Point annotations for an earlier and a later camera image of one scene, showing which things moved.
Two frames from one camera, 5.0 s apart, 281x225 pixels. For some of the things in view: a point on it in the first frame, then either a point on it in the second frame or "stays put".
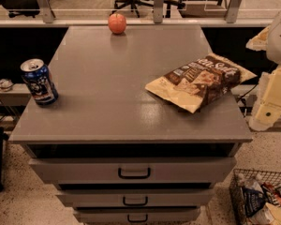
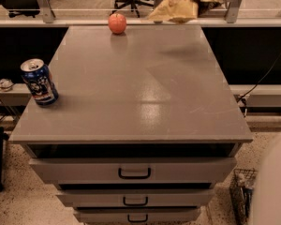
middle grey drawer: (135, 198) stays put
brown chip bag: (191, 85) to (182, 6)
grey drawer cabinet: (118, 154) stays put
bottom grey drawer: (138, 215) stays put
